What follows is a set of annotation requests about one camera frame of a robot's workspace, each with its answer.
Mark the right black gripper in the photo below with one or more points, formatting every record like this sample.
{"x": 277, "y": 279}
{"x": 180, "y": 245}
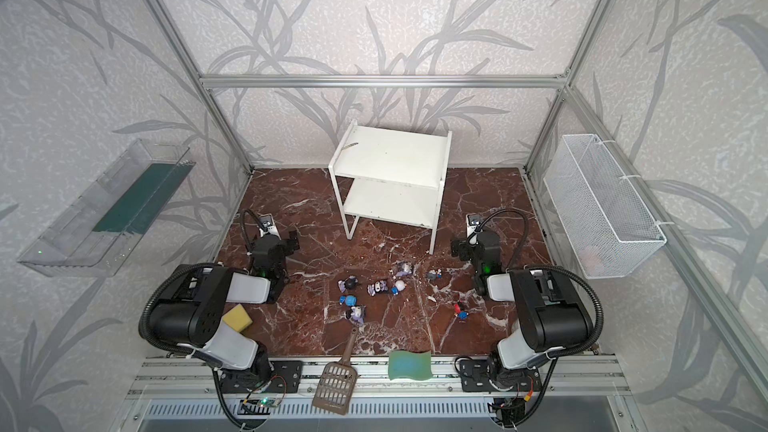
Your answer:
{"x": 466, "y": 249}

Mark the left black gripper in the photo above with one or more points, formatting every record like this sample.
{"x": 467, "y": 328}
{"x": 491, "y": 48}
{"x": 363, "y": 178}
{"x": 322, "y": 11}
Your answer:
{"x": 285, "y": 241}

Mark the white hooded Doraemon figure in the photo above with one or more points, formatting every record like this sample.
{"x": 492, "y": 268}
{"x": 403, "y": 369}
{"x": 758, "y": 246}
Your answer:
{"x": 398, "y": 287}

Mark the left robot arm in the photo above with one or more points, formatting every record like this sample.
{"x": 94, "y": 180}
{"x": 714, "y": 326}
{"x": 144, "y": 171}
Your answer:
{"x": 185, "y": 314}

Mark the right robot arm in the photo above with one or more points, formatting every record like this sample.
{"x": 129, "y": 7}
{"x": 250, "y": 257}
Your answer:
{"x": 558, "y": 315}

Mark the white two-tier metal shelf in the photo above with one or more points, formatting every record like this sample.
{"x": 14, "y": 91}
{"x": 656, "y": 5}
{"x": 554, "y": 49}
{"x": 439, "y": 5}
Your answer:
{"x": 389, "y": 175}

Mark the red hat Doraemon figure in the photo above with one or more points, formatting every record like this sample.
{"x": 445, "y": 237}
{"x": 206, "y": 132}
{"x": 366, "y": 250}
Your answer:
{"x": 460, "y": 312}

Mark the yellow green sponge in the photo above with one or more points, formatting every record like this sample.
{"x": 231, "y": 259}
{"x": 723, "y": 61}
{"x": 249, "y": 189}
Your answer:
{"x": 237, "y": 318}

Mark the purple dress Kuromi figure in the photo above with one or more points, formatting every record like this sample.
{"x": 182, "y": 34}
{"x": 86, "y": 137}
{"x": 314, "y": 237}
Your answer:
{"x": 402, "y": 269}

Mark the black Kuromi figure lying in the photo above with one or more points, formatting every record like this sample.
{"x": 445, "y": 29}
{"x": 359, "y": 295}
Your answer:
{"x": 348, "y": 284}

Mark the purple striped Kuromi figure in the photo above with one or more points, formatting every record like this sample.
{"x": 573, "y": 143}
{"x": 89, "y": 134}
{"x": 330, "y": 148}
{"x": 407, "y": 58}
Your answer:
{"x": 355, "y": 314}

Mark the purple bat Kuromi figure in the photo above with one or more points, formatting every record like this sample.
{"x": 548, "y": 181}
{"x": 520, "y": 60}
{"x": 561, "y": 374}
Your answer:
{"x": 378, "y": 287}

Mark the green wavy sponge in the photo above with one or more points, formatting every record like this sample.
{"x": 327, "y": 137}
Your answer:
{"x": 409, "y": 365}

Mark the brown plastic litter scoop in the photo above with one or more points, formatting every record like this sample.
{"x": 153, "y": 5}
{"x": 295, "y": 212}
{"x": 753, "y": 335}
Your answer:
{"x": 337, "y": 382}

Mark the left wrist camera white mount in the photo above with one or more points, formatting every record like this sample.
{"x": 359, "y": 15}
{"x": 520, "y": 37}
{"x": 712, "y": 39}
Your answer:
{"x": 267, "y": 225}

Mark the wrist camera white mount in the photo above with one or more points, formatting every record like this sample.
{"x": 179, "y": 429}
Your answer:
{"x": 267, "y": 225}
{"x": 473, "y": 224}

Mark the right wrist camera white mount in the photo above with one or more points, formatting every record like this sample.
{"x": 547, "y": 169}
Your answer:
{"x": 473, "y": 224}

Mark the white wire mesh basket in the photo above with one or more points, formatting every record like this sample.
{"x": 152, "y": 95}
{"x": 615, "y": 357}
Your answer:
{"x": 610, "y": 228}

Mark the clear plastic wall tray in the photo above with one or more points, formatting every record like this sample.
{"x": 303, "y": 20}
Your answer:
{"x": 96, "y": 234}

